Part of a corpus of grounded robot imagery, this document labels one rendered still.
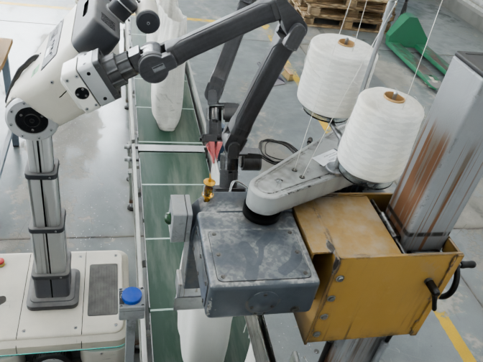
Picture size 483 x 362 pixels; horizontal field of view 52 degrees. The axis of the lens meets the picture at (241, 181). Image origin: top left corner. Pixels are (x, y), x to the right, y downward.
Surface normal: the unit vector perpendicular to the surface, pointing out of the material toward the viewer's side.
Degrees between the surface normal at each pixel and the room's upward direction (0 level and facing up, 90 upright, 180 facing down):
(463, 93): 90
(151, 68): 88
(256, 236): 0
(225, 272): 0
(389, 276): 90
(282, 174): 0
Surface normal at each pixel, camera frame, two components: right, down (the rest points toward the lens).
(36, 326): 0.16, -0.79
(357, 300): 0.20, 0.61
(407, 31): 0.23, 0.40
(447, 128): -0.97, 0.00
